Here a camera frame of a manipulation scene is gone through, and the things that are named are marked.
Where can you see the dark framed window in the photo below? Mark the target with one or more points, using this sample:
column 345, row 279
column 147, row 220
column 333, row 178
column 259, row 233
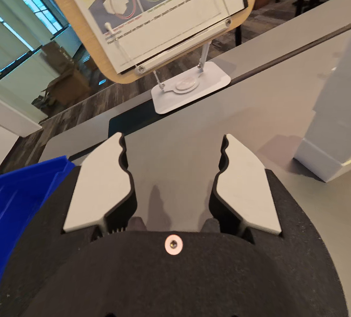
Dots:
column 35, row 15

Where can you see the blue plastic bin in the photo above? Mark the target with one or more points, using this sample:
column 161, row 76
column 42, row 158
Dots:
column 24, row 201

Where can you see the printed paper sheet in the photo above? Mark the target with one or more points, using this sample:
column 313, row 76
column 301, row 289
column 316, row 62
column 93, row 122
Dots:
column 170, row 31

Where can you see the large cardboard box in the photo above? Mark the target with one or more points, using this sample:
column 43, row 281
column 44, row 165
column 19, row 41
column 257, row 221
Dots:
column 68, row 84

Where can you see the black table leg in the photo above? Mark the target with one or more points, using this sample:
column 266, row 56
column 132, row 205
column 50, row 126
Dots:
column 238, row 36

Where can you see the wooden board document stand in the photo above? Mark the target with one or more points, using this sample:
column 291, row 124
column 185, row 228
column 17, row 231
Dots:
column 214, row 81

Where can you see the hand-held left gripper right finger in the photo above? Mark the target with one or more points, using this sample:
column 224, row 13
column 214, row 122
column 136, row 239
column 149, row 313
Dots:
column 246, row 193

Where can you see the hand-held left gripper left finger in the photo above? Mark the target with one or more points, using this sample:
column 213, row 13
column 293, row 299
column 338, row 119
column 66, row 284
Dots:
column 101, row 190

